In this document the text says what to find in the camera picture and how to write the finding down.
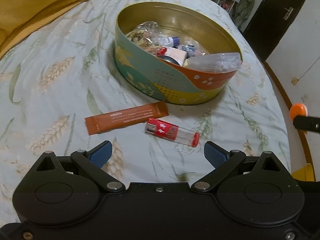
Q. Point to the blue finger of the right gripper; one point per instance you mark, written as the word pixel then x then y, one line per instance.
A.
pixel 307 123

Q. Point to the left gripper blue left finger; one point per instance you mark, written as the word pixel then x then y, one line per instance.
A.
pixel 100 155

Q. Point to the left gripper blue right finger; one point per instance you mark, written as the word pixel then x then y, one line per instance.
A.
pixel 215 155

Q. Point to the orange tube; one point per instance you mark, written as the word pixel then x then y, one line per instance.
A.
pixel 298 109

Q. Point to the brown snack bar sachet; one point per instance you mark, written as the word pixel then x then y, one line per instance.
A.
pixel 126 117

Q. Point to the clear plastic toothpick box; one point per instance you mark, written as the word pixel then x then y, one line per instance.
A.
pixel 215 63

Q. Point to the white Face tissue pack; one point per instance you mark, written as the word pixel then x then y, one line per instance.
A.
pixel 178 55

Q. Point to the clear bag with blue accessories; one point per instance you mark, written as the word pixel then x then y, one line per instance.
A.
pixel 191 50

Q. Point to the clear bag with brown trinkets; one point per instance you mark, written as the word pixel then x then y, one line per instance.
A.
pixel 147 36

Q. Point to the white purple cream tube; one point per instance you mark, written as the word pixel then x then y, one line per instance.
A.
pixel 170 41

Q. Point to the yellow object on floor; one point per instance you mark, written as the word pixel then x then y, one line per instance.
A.
pixel 306 173

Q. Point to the floral bed quilt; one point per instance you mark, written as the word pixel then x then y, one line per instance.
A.
pixel 65 72

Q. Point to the round decorated metal tin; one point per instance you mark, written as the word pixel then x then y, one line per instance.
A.
pixel 163 80

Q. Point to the dark door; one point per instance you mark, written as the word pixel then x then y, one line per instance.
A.
pixel 269 24

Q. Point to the green hanging jacket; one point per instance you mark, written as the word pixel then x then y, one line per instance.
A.
pixel 241 12

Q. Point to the yellow fleece blanket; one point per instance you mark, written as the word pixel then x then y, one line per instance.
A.
pixel 20 18

